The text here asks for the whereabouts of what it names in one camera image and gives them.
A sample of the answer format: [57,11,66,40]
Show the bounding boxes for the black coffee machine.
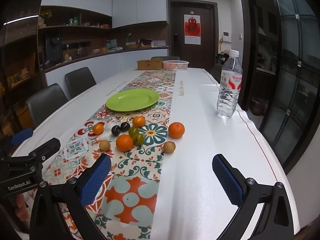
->
[45,34,63,64]

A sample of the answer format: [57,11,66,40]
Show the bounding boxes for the white upper cabinets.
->
[40,0,168,29]

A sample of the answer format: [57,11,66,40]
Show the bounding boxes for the glass sliding door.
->
[240,0,320,175]

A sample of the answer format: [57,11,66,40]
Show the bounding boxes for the red and white door poster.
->
[184,14,201,45]

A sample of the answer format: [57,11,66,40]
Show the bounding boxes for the wooden wall shelf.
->
[37,5,113,69]

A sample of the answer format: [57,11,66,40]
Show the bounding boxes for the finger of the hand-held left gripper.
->
[28,137,61,164]
[0,128,34,147]

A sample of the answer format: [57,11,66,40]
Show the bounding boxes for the dark wooden door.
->
[168,0,217,68]

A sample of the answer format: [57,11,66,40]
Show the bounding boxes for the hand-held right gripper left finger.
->
[29,153,112,240]

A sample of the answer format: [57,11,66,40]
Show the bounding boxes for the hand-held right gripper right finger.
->
[212,154,294,240]

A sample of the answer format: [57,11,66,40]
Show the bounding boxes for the white cabinets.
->
[40,0,168,29]
[45,47,170,88]

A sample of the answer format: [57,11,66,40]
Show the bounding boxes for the person's left hand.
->
[15,194,29,222]

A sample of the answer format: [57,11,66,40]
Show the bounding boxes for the clear plastic water bottle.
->
[216,50,243,119]

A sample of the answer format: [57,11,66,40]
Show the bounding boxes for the green plate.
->
[105,88,160,112]

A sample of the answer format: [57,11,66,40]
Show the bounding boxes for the floral patterned table runner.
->
[41,68,177,240]

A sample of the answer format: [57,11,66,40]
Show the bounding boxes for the dark bag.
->
[217,51,230,65]

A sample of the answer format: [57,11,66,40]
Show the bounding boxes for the white lower cabinets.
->
[45,47,170,88]

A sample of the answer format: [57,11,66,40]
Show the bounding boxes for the white plastic basket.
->
[163,60,190,71]

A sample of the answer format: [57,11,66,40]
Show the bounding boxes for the dark grey chair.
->
[65,67,97,99]
[151,56,180,62]
[26,83,69,128]
[209,63,223,83]

